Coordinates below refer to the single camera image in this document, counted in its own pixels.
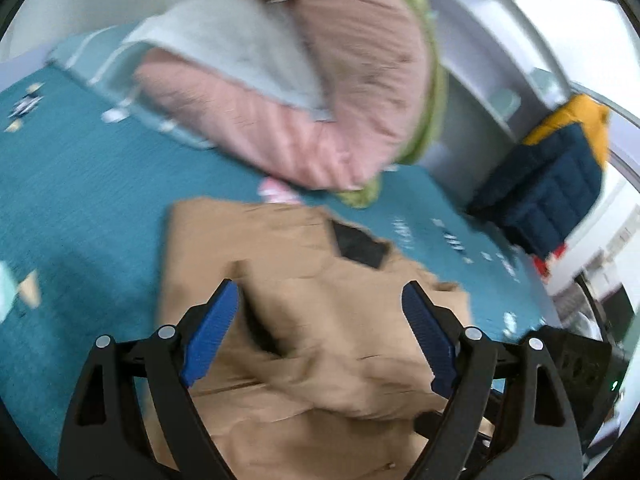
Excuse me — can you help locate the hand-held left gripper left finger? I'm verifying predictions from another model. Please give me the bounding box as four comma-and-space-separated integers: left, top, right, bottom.
57, 279, 240, 480

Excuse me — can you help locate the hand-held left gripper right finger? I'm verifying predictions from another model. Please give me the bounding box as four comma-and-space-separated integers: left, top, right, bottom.
401, 281, 584, 480

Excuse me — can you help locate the tan jacket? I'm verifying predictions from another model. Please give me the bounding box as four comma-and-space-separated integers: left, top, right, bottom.
142, 197, 496, 480

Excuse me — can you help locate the red item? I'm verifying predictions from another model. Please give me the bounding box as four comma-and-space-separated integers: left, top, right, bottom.
531, 245, 567, 279

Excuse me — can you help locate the small pink cloth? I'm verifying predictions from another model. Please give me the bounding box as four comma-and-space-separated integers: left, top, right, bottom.
257, 177, 304, 206

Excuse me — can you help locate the teal printed bed sheet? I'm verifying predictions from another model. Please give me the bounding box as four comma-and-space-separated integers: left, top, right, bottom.
0, 67, 556, 476

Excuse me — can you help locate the navy and yellow puffer jacket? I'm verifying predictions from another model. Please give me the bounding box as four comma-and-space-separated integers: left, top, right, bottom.
466, 94, 614, 259

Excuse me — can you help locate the green blanket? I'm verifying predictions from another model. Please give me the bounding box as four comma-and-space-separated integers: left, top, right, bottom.
334, 0, 449, 209

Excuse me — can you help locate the pink quilt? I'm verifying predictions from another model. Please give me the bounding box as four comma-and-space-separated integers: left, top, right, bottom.
134, 0, 436, 192

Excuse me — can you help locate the light teal striped pillow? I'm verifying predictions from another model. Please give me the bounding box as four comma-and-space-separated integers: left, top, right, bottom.
47, 25, 217, 151

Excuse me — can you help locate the white shelf unit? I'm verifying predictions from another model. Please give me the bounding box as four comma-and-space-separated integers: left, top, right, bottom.
412, 0, 640, 176

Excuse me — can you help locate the white cloth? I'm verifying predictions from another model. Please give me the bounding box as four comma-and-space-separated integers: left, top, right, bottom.
122, 0, 335, 117

